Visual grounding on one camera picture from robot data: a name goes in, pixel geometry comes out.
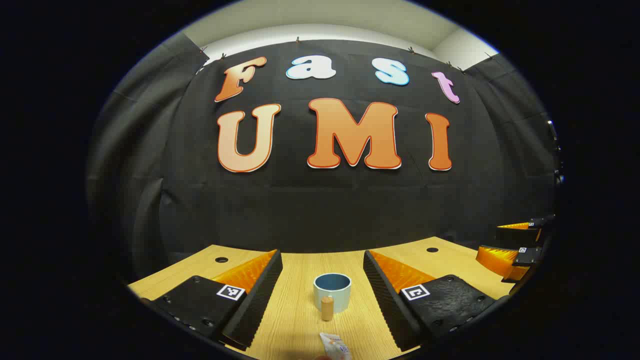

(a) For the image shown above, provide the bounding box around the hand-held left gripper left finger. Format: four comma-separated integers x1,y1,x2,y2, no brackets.
140,249,284,351

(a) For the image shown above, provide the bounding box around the white toothpaste tube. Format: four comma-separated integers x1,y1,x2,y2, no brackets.
319,332,353,360

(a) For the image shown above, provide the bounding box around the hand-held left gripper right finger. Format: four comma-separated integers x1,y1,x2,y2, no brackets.
363,249,511,353

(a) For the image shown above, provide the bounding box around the black backdrop cloth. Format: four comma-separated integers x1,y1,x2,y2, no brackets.
86,32,558,281

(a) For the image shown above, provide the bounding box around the pale green cup wooden handle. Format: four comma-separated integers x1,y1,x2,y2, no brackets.
313,273,352,322

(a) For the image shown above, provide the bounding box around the wooden desktop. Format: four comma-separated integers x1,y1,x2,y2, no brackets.
127,236,503,360

